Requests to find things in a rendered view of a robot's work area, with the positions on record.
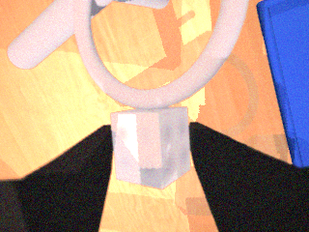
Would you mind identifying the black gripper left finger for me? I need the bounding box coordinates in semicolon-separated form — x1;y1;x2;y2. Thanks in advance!
0;125;113;232

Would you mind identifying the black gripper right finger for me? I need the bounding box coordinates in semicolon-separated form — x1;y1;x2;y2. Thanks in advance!
188;122;309;232

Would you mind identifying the blue tray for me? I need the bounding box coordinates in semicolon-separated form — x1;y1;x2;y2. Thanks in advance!
256;0;309;167

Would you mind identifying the grey metal ring with square tab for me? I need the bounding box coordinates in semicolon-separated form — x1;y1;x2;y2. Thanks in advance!
72;0;249;189

